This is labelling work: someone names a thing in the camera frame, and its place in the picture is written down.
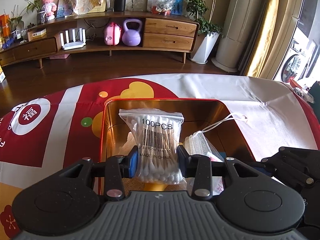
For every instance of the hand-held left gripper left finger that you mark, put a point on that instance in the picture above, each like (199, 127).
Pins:
(133, 162)

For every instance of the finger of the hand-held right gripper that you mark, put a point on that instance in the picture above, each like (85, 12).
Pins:
(292, 165)

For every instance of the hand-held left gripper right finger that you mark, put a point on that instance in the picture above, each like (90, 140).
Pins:
(180, 161)

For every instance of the white cloth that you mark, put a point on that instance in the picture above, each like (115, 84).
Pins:
(130, 142)

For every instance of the white mesh pouch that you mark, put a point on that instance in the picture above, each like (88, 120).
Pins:
(200, 142)

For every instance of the cotton swab bag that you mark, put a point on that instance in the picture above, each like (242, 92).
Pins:
(155, 135)

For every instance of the small red white packet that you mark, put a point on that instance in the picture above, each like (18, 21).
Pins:
(215, 157)

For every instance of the gold metal tin box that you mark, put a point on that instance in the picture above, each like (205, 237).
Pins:
(200, 115)

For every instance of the red white printed tablecloth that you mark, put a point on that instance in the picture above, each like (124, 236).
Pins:
(62, 120)

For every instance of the potted tree white planter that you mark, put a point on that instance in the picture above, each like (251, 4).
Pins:
(206, 45)

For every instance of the wooden tv cabinet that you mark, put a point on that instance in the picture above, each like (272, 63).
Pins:
(165, 35)

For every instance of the purple kettlebell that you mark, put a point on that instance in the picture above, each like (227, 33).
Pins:
(132, 33)

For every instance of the small pink suitcase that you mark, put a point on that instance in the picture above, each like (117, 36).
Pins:
(113, 33)

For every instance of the white router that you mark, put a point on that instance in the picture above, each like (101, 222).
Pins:
(73, 42)

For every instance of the yellow curtain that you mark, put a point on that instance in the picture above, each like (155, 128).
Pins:
(275, 30)

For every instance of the white standing air conditioner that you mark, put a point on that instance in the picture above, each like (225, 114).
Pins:
(237, 25)

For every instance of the blue package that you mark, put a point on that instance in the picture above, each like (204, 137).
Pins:
(178, 5)

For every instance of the yellow carton box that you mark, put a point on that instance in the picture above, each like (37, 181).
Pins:
(2, 76)

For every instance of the small beige box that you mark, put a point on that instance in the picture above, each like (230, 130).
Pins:
(37, 34)

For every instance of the clear plastic bag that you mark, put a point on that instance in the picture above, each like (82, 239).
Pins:
(163, 1)

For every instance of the black speaker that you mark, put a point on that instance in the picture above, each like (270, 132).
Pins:
(119, 2)

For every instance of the picture book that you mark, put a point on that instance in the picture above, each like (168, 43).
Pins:
(63, 5)

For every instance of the small potted plant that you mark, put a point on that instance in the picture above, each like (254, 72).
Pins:
(40, 10)

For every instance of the pink plush toy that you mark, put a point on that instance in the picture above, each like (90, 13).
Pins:
(49, 2)

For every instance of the thin leafy potted plant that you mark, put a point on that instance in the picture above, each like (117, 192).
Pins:
(15, 22)

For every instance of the red orange box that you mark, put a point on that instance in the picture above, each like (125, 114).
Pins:
(4, 26)

